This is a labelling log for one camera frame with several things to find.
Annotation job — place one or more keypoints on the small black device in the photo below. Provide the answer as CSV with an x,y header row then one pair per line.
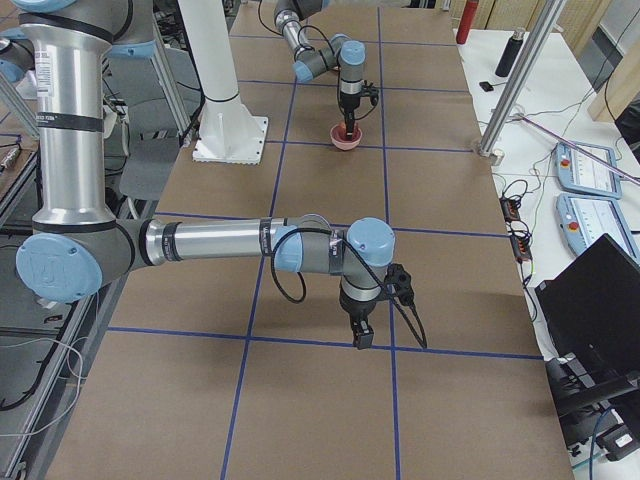
x,y
486,86

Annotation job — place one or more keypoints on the white pedestal base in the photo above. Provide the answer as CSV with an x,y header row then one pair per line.
x,y
228,132

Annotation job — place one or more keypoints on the black monitor stand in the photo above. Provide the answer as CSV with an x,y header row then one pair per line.
x,y
574,388

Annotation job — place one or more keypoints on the black laptop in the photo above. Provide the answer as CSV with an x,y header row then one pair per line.
x,y
593,305

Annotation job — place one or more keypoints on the aluminium frame post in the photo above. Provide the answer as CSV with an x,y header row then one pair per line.
x,y
524,64

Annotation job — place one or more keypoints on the red apple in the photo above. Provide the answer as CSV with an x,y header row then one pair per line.
x,y
344,135

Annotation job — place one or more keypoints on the orange black connector hub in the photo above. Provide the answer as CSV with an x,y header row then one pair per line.
x,y
510,209

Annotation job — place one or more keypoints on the teach pendant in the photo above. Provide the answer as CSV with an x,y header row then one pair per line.
x,y
584,219
580,174

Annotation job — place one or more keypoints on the upper teach pendant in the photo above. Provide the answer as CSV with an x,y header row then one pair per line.
x,y
580,174

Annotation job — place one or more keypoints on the pink bowl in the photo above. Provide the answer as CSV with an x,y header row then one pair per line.
x,y
345,145

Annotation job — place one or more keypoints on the black water bottle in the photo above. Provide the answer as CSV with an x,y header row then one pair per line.
x,y
510,53

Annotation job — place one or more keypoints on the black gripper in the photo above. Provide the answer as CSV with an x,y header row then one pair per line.
x,y
358,309
349,105

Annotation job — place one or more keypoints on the grey office chair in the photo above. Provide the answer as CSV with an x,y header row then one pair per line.
x,y
148,168

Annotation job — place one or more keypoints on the lower teach pendant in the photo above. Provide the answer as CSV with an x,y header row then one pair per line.
x,y
584,219

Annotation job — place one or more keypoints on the red water bottle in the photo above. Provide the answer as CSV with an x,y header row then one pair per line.
x,y
466,21

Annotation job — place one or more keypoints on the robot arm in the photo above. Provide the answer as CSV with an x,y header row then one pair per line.
x,y
342,53
79,245

